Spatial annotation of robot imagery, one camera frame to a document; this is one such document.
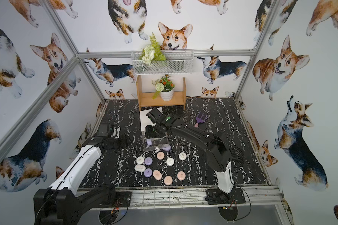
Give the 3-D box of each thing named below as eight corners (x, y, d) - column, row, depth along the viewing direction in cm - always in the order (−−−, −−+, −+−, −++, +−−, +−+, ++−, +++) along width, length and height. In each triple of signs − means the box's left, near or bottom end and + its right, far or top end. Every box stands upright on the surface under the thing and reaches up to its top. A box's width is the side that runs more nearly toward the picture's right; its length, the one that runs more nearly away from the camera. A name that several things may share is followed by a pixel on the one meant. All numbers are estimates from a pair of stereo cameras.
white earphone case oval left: (134, 172, 85) (133, 171, 83) (135, 165, 88) (135, 164, 86) (145, 172, 85) (144, 171, 83) (146, 165, 88) (145, 164, 86)
